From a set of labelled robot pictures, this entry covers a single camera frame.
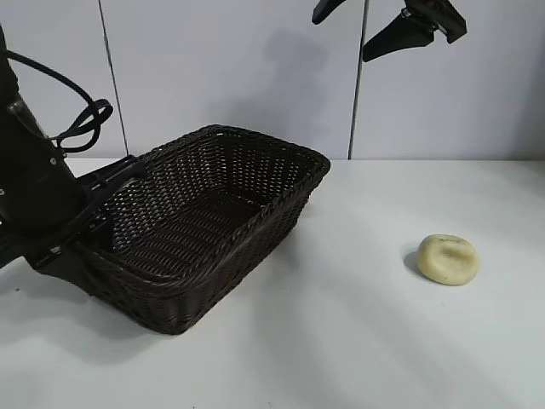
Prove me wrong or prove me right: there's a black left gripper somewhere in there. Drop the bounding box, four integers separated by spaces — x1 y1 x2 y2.
0 138 146 297

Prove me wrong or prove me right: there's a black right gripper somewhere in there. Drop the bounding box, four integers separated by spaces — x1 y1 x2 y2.
312 0 468 64

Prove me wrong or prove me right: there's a dark brown wicker basket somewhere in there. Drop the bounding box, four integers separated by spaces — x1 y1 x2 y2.
78 124 332 342

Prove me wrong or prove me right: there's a pale yellow egg yolk pastry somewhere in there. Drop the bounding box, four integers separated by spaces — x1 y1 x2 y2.
404 233 482 285

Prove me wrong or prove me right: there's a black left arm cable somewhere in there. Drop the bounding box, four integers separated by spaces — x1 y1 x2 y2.
3 49 114 153

